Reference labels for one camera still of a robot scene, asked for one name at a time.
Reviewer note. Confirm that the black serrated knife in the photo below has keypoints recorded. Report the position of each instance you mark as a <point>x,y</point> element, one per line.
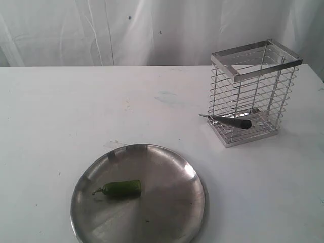
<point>235,122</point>

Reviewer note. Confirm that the round stainless steel plate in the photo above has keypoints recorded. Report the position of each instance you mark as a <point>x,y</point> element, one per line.
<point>170,208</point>

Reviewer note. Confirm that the white backdrop curtain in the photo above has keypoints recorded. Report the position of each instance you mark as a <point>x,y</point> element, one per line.
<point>116,33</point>

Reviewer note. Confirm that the chrome wire utensil holder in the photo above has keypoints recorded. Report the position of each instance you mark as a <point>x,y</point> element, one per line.
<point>251,82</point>

